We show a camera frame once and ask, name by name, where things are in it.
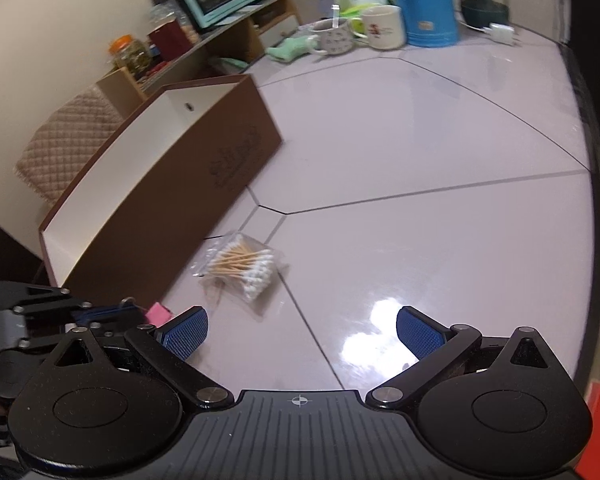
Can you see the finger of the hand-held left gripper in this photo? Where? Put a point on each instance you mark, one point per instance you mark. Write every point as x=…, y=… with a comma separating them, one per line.
x=105, y=316

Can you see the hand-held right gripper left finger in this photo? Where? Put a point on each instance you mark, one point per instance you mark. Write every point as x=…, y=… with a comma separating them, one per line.
x=186, y=334

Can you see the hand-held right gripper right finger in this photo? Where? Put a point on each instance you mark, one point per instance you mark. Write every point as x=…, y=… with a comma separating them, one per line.
x=416, y=332

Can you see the pink binder clip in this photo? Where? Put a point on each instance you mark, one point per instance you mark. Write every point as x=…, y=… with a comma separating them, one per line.
x=157, y=314

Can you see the clear bag of cotton swabs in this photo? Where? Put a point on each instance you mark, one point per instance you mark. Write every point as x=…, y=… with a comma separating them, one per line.
x=240, y=265

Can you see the brown cardboard box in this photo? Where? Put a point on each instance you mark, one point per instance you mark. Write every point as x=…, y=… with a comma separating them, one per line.
x=180, y=190

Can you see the beige quilted chair cover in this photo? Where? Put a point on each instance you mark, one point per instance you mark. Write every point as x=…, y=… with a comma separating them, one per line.
x=65, y=145

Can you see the orange lid glass jar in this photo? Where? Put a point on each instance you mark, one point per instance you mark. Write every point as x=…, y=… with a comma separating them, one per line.
x=130, y=55

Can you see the dark red box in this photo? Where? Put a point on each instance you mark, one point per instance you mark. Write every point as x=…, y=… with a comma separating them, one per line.
x=170, y=40

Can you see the wooden shelf unit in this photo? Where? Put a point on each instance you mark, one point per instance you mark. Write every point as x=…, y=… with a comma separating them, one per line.
x=230, y=40

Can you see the green cloth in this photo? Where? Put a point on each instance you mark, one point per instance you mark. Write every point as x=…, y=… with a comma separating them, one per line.
x=290, y=50

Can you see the patterned mug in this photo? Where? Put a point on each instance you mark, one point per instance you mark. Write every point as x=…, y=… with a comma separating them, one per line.
x=335, y=40

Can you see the white printed mug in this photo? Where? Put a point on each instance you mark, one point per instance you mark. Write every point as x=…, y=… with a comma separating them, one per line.
x=385, y=27

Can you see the white charger plug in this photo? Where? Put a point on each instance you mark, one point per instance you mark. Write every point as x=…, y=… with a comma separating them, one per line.
x=502, y=32

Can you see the white spoon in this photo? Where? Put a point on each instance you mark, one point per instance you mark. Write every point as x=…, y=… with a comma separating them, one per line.
x=335, y=15

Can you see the blue thermos flask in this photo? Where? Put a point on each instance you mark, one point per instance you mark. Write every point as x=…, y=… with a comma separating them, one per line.
x=420, y=0

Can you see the green tissue pack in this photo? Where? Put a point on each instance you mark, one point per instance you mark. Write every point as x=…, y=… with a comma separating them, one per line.
x=362, y=0

